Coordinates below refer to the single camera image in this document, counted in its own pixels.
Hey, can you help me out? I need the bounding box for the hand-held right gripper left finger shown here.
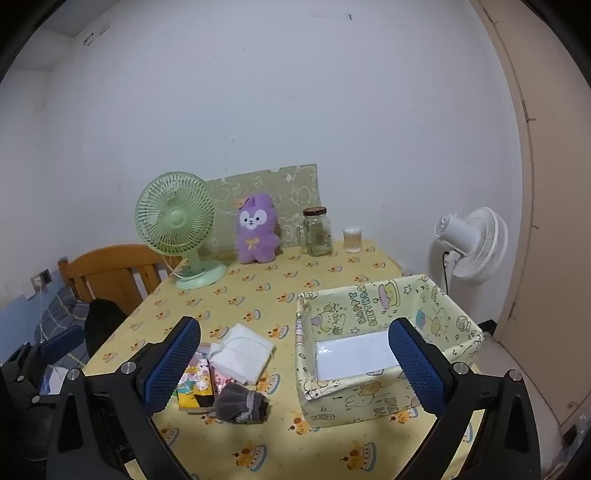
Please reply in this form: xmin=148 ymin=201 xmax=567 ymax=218
xmin=46 ymin=316 xmax=201 ymax=480

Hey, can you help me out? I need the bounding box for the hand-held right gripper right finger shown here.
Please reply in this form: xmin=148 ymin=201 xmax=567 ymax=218
xmin=387 ymin=318 xmax=542 ymax=480

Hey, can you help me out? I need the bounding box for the cartoon print tissue pack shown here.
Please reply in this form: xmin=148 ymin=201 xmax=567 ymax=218
xmin=177 ymin=353 xmax=215 ymax=413

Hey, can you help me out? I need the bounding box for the clear striped plastic pack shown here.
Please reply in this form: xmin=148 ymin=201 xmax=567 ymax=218
xmin=199 ymin=342 xmax=237 ymax=394

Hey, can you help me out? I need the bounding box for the white cloth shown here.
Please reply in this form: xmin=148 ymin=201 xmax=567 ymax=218
xmin=209 ymin=323 xmax=276 ymax=385

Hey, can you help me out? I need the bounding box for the grey knitted sock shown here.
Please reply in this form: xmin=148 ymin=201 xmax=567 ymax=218
xmin=213 ymin=383 xmax=270 ymax=424

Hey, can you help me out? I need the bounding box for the printed fabric storage box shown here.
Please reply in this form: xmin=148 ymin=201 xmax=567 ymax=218
xmin=295 ymin=274 xmax=485 ymax=423

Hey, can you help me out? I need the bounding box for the black cloth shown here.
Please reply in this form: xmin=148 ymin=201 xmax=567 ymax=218
xmin=84 ymin=299 xmax=129 ymax=358

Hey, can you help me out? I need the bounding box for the yellow printed tablecloth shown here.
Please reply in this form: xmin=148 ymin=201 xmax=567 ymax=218
xmin=83 ymin=239 xmax=485 ymax=480

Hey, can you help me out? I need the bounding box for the wooden chair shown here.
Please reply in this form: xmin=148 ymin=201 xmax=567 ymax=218
xmin=58 ymin=244 xmax=183 ymax=315

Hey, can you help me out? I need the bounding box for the blue plaid bedding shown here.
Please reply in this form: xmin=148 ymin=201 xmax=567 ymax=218
xmin=0 ymin=284 xmax=90 ymax=370

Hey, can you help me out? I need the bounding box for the white standing fan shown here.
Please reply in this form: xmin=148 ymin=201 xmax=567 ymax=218
xmin=429 ymin=207 xmax=509 ymax=287

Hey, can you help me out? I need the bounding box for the green desk fan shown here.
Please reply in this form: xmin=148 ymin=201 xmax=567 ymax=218
xmin=135 ymin=172 xmax=228 ymax=291

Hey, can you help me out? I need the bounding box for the purple plush toy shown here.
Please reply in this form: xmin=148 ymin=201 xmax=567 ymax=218
xmin=235 ymin=194 xmax=281 ymax=265

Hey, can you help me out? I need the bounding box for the dark bag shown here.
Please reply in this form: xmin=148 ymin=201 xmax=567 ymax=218
xmin=0 ymin=344 xmax=61 ymax=462

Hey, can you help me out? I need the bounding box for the glass jar with lid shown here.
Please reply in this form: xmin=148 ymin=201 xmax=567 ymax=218
xmin=299 ymin=207 xmax=333 ymax=257

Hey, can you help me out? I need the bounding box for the beige door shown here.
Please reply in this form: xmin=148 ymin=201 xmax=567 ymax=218
xmin=471 ymin=0 xmax=591 ymax=425

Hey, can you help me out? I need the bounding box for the green printed board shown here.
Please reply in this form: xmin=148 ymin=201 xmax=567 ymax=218
xmin=203 ymin=163 xmax=321 ymax=259

